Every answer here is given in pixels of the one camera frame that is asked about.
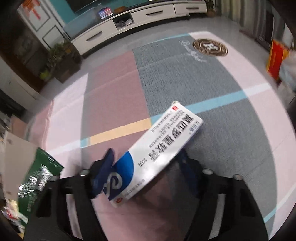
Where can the blue red box pair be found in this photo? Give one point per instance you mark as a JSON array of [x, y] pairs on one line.
[[104, 13]]

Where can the red orange paper bag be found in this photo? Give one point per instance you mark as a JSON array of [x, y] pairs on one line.
[[278, 53]]

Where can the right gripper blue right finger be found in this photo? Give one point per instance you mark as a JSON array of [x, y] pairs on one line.
[[184, 159]]

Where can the blue white medicine box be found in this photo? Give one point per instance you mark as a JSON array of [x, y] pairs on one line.
[[151, 153]]

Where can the potted plant by doorway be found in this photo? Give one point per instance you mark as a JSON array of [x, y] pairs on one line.
[[63, 61]]

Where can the white tv cabinet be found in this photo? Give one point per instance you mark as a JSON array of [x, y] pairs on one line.
[[141, 15]]

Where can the green snack bag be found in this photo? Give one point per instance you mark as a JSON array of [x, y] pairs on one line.
[[43, 168]]

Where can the pink white plastic bag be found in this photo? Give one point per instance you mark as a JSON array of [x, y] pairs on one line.
[[288, 71]]

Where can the potted plant on floor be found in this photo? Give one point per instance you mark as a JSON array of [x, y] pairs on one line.
[[211, 8]]

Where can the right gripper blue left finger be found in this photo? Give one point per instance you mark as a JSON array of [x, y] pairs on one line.
[[100, 170]]

